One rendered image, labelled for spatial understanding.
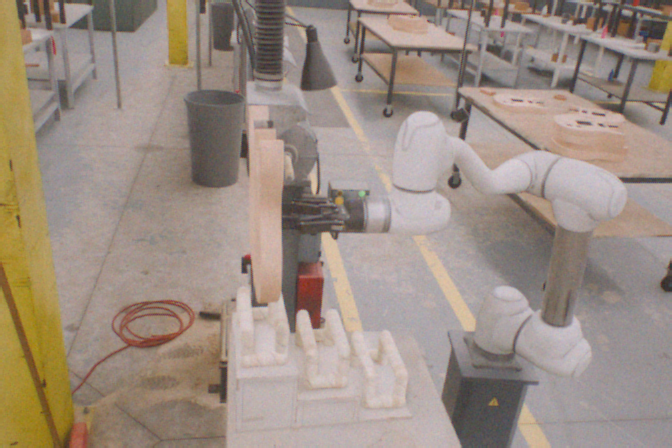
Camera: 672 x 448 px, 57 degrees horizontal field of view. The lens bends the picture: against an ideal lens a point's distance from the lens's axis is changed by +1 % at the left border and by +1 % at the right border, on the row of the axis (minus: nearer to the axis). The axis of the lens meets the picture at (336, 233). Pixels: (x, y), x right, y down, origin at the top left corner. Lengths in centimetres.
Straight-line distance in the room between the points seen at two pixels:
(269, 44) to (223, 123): 295
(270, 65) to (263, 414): 117
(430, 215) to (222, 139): 379
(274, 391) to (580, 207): 95
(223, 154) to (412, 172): 386
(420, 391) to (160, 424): 152
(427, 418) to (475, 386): 62
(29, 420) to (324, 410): 143
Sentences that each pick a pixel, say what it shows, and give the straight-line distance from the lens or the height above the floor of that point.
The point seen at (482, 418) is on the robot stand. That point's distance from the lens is 239.
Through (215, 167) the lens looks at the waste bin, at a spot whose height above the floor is 19.
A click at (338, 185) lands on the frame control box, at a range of 249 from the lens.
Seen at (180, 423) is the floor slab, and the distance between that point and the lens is 297.
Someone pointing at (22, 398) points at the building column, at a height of 38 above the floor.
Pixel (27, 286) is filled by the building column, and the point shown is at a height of 87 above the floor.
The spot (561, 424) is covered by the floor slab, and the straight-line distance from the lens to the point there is 329.
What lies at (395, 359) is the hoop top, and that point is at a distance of 166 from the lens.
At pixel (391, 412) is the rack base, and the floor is 94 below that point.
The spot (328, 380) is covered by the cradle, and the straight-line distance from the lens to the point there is 156.
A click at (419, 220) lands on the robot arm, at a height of 147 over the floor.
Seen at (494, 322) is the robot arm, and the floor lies 88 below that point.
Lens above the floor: 206
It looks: 27 degrees down
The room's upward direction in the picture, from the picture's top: 6 degrees clockwise
